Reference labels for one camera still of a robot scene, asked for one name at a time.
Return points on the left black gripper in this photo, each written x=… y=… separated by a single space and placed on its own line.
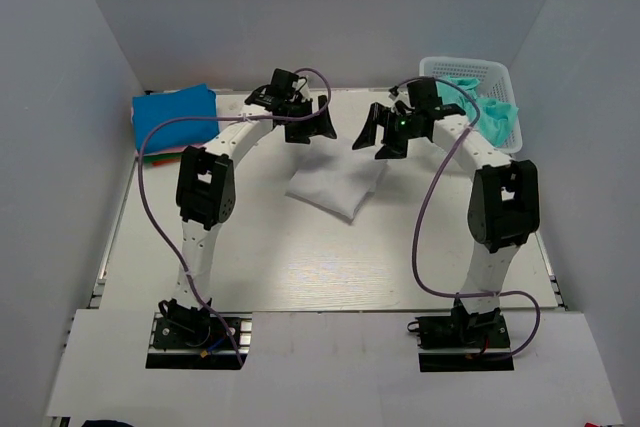
x=303 y=134

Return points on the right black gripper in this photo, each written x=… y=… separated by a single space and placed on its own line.
x=377 y=116

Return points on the white t shirt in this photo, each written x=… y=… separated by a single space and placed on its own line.
x=336 y=179

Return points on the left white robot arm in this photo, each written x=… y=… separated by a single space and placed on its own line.
x=206 y=192

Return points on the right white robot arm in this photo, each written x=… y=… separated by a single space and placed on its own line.
x=503 y=209

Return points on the teal t shirt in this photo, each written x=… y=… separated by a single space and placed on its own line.
x=497 y=117

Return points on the white plastic basket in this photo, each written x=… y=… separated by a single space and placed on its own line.
x=494 y=82

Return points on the red folded t shirt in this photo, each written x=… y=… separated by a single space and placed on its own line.
x=165 y=165

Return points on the blue folded t shirt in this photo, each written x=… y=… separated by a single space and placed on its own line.
x=149 y=111

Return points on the green folded t shirt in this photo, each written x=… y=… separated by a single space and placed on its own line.
x=161 y=159

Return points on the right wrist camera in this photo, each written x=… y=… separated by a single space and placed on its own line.
x=401 y=103

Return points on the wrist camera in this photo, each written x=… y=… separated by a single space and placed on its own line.
x=302 y=91
x=401 y=103

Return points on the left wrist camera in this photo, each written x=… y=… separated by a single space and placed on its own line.
x=302 y=91

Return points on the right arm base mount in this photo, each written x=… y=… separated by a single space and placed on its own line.
x=443 y=348

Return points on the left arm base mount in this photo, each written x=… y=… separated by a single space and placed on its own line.
x=173 y=348

